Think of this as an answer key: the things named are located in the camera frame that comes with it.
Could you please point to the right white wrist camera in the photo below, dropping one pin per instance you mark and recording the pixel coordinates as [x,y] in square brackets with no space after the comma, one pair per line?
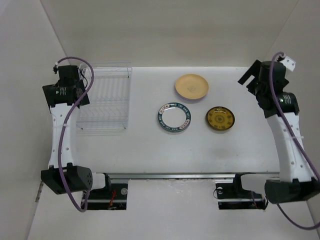
[289,63]

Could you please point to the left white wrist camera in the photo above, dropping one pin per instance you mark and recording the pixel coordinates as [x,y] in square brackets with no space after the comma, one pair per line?
[81,74]

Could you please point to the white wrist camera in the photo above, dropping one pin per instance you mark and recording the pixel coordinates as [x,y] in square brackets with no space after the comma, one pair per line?
[289,63]
[81,74]

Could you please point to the purple plate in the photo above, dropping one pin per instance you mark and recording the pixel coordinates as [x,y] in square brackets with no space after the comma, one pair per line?
[186,99]

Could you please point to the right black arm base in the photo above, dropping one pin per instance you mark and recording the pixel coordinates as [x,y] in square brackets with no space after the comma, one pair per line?
[229,198]

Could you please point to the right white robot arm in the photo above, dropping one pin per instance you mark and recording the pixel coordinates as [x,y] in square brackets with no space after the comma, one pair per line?
[296,181]

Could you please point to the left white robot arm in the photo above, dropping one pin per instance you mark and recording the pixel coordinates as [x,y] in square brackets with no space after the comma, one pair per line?
[64,175]

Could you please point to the white wire dish rack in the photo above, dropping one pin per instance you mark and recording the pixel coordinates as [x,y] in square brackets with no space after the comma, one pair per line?
[109,96]

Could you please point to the beige plate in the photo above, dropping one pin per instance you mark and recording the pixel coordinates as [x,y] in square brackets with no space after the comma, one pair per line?
[192,86]

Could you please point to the aluminium table frame rail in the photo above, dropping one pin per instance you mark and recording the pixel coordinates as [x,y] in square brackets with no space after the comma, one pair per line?
[167,136]

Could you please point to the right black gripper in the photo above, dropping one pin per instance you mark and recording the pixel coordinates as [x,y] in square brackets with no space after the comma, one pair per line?
[255,70]

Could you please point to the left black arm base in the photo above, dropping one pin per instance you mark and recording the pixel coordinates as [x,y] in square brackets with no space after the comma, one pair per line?
[111,199]

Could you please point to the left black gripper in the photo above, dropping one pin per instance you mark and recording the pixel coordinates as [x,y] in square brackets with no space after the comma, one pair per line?
[85,101]

